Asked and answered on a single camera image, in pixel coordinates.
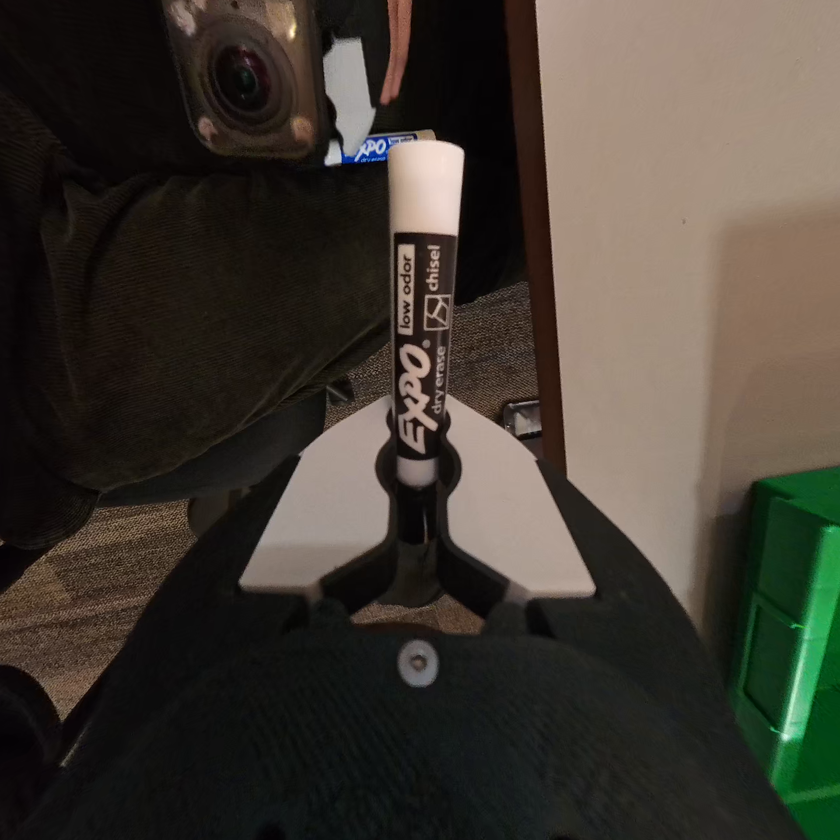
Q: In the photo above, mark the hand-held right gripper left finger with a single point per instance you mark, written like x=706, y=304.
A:
x=315, y=518

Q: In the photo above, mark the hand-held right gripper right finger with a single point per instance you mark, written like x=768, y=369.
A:
x=518, y=518

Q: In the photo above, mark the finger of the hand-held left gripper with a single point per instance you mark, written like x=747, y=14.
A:
x=351, y=85

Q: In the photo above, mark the blue dry erase marker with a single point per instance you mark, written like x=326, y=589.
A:
x=367, y=149

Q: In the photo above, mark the black dry erase marker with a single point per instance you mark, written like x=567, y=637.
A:
x=426, y=295

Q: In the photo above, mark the green plastic bin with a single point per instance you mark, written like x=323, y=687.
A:
x=800, y=590

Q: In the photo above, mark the metal desk foot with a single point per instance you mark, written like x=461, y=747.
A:
x=523, y=420

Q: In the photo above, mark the grey desk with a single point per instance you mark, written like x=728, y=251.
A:
x=656, y=197

